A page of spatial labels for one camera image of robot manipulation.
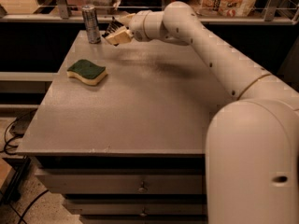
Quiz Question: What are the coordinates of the grey drawer cabinet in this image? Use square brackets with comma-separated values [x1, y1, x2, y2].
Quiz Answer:
[19, 34, 230, 224]

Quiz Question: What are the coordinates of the green yellow sponge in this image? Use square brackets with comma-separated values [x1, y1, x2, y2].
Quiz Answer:
[66, 59, 107, 86]

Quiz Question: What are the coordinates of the silver redbull can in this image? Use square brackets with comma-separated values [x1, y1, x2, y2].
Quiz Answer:
[82, 5, 101, 44]

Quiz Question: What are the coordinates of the top drawer with knob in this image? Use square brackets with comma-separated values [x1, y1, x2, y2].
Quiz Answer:
[36, 169, 205, 195]

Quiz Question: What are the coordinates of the metal railing frame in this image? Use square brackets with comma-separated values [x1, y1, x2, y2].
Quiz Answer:
[0, 0, 299, 25]

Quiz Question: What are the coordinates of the black rxbar chocolate wrapper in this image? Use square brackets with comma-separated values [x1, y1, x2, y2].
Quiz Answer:
[102, 18, 124, 46]

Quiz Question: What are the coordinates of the drawer with knob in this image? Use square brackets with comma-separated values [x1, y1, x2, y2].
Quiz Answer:
[63, 198, 207, 216]
[36, 169, 205, 195]

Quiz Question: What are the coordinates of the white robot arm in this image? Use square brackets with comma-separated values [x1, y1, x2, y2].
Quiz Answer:
[104, 2, 299, 224]

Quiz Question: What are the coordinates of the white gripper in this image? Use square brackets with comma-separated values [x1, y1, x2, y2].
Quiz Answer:
[105, 10, 150, 46]

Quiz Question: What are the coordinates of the black cables left floor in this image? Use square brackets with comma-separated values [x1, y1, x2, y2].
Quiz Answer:
[2, 108, 38, 156]

